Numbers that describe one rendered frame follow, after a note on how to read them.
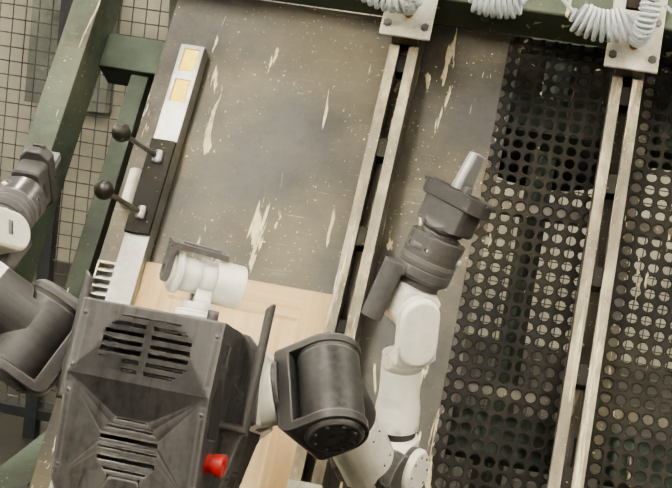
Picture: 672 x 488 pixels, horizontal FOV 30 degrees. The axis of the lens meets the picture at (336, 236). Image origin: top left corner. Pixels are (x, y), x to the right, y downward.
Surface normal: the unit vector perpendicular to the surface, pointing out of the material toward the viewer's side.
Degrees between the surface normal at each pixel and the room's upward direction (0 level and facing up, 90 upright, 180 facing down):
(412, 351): 95
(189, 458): 82
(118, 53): 58
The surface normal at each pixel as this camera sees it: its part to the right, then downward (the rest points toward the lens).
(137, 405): -0.17, 0.04
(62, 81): -0.09, -0.37
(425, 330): 0.35, 0.31
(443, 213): -0.63, -0.15
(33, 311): 0.32, -0.18
